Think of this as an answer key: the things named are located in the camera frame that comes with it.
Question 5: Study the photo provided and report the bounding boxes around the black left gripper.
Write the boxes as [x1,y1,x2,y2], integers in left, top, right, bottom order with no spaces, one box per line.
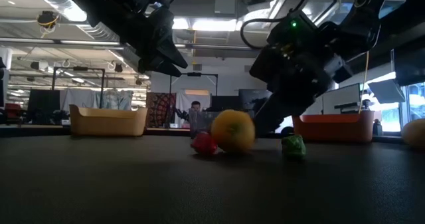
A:
[119,0,189,78]

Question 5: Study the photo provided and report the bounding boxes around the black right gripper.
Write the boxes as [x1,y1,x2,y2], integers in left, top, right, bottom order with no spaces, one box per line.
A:
[249,13,336,138]

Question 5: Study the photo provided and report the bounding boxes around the green bell pepper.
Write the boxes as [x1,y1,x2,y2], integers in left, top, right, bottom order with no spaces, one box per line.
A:
[281,134,307,159]

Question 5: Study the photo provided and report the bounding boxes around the orange fruit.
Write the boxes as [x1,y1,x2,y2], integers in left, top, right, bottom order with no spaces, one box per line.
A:
[211,109,256,154]

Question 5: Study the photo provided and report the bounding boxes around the red bell pepper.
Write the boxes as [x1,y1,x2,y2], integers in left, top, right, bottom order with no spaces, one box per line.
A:
[190,131,218,156]

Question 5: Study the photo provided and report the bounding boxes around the dark equipment cabinet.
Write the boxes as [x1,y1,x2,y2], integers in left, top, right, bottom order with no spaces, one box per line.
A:
[238,88,275,114]

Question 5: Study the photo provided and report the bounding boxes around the white curtain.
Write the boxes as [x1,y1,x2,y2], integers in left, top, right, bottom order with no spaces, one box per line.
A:
[175,89,212,118]

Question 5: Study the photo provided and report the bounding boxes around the orange plastic basket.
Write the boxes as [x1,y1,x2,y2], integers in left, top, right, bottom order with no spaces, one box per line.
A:
[292,110,375,144]

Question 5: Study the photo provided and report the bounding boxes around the patterned tapestry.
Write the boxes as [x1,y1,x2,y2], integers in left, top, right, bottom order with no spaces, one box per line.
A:
[145,91,177,128]

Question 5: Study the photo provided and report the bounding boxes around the light blue cloth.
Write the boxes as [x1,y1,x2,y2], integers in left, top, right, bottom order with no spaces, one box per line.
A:
[101,89,134,111]

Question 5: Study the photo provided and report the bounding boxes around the black monitor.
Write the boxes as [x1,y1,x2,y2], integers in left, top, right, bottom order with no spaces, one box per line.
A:
[211,95,242,112]
[27,88,61,122]

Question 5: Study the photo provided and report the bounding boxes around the grey plastic basket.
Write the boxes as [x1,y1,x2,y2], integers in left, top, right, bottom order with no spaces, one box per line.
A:
[189,109,258,139]

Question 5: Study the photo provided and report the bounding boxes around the grey ceiling box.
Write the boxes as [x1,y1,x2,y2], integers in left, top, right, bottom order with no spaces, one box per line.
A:
[214,0,236,15]

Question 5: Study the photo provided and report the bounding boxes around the yellow plastic basket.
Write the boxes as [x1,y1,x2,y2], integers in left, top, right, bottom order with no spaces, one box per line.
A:
[68,104,148,137]

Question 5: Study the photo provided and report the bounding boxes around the grey ceiling pipe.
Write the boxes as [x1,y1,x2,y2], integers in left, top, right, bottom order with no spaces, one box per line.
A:
[5,37,263,55]

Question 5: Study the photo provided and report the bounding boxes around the dark bottle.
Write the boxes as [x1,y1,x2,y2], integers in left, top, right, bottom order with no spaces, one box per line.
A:
[373,118,384,137]

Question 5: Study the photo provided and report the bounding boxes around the white cloth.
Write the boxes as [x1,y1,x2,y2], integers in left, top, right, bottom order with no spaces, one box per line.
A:
[59,88,102,111]

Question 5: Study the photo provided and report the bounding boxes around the tilted grey monitor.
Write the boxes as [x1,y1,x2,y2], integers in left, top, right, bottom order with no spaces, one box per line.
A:
[367,78,406,104]

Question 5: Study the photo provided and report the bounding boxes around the black table mat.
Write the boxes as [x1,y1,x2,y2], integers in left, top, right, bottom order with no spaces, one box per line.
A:
[0,134,425,224]

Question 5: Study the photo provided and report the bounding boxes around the yellow lemon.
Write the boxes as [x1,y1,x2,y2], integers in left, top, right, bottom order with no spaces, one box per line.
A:
[400,118,425,149]

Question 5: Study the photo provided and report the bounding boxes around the red chair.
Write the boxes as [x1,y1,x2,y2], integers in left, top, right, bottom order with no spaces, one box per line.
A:
[3,102,25,119]

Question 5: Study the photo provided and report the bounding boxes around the black frame stand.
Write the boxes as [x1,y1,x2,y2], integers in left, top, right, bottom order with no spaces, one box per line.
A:
[51,66,106,109]
[169,72,219,128]

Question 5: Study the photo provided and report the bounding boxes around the silver ventilation duct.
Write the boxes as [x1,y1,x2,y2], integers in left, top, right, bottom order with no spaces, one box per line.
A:
[23,0,152,75]

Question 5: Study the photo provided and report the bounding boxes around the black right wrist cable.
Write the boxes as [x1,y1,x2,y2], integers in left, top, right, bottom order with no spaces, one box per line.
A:
[240,1,315,51]

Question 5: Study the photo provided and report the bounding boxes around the black yellow cable reel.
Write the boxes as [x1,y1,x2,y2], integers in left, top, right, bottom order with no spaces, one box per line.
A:
[36,10,60,31]

